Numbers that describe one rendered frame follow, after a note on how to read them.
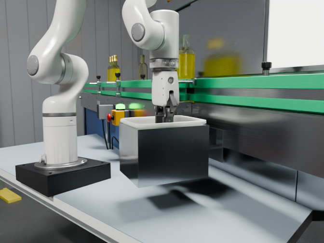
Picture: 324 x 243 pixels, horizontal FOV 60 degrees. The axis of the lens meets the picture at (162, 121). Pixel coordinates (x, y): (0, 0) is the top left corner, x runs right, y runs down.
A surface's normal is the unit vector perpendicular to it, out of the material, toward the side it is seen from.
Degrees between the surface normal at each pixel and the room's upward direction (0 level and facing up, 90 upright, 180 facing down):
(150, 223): 0
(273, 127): 90
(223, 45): 90
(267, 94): 90
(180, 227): 0
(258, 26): 90
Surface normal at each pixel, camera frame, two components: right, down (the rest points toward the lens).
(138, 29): -0.56, 0.11
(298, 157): -0.91, 0.05
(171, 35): 0.72, 0.07
